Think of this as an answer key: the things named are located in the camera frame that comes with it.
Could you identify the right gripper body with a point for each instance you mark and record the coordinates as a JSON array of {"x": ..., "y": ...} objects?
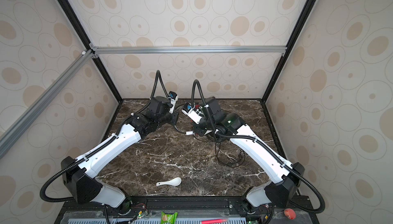
[{"x": 207, "y": 125}]

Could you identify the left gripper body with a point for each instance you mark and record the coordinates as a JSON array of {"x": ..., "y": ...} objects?
[{"x": 171, "y": 118}]

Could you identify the white headphones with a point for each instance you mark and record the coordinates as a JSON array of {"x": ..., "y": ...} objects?
[{"x": 183, "y": 125}]

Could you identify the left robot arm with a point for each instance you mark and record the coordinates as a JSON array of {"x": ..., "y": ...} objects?
[{"x": 79, "y": 174}]

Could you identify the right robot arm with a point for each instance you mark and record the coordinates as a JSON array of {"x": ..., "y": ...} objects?
[{"x": 284, "y": 176}]

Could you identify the white ceramic spoon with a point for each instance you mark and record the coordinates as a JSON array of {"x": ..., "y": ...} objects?
[{"x": 174, "y": 182}]

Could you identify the pink pen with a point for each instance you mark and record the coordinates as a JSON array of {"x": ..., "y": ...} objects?
[{"x": 215, "y": 221}]

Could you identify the green snack packet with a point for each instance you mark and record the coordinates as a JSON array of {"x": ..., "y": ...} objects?
[{"x": 168, "y": 218}]

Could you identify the red round button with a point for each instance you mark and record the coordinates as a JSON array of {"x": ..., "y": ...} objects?
[{"x": 289, "y": 213}]

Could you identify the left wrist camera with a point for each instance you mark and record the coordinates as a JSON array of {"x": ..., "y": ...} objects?
[{"x": 173, "y": 97}]

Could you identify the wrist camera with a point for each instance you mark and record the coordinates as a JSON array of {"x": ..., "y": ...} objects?
[
  {"x": 193, "y": 113},
  {"x": 173, "y": 97}
]

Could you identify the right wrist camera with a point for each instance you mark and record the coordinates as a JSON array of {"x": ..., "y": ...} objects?
[{"x": 193, "y": 113}]

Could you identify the horizontal aluminium rail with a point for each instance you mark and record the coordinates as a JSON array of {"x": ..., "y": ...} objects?
[{"x": 190, "y": 50}]

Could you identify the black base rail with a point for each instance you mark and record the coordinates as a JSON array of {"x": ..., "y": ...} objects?
[{"x": 229, "y": 204}]

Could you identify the left slanted aluminium rail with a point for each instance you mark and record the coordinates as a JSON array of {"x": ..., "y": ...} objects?
[{"x": 18, "y": 128}]

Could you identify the left black frame post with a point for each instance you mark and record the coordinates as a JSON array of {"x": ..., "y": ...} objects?
[{"x": 81, "y": 33}]

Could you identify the black frame post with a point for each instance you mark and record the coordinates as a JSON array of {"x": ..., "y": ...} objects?
[
  {"x": 304, "y": 15},
  {"x": 81, "y": 33}
]

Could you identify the right black frame post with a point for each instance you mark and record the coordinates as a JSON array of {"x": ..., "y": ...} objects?
[{"x": 304, "y": 15}]

